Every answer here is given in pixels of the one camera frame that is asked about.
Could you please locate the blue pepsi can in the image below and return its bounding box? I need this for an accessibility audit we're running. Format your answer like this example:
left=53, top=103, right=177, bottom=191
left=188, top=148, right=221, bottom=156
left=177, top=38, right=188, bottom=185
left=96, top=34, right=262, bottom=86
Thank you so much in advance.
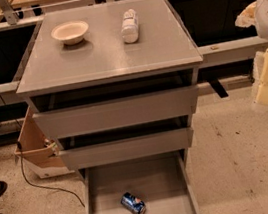
left=120, top=192, right=146, bottom=214

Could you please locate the grey drawer cabinet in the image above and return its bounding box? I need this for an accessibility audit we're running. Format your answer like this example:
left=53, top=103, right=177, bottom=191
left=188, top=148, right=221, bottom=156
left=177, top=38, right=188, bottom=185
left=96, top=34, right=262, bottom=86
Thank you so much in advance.
left=4, top=0, right=229, bottom=214

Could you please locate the grey open bottom drawer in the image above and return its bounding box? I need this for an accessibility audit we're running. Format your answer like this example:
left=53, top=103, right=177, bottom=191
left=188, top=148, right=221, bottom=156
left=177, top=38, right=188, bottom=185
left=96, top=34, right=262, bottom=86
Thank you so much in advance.
left=84, top=152, right=200, bottom=214

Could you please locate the grey middle drawer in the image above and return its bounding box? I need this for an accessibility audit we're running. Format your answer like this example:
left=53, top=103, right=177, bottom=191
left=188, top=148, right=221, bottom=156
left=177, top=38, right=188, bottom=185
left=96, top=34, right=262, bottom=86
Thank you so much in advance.
left=59, top=127, right=194, bottom=170

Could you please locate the grey top drawer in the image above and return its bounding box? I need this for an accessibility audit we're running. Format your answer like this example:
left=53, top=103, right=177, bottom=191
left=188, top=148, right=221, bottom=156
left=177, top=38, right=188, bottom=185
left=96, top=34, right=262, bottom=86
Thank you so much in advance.
left=32, top=86, right=198, bottom=139

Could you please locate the white plastic bottle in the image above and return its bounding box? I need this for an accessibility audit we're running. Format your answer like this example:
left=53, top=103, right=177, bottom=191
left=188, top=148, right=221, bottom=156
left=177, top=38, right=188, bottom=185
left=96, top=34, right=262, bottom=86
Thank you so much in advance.
left=121, top=9, right=139, bottom=44

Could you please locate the white paper bowl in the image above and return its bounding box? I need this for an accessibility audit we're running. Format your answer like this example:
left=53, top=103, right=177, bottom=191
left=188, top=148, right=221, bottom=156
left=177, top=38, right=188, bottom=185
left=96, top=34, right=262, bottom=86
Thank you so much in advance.
left=51, top=20, right=89, bottom=46

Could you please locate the brown cardboard box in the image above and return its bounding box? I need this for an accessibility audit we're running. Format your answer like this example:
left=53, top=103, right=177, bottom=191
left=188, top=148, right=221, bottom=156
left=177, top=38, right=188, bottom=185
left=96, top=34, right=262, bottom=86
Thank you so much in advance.
left=15, top=108, right=69, bottom=178

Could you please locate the black floor cable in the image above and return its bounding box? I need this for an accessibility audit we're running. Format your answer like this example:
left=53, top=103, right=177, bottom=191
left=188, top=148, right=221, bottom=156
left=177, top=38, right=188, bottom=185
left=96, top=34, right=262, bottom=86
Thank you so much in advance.
left=15, top=132, right=87, bottom=214

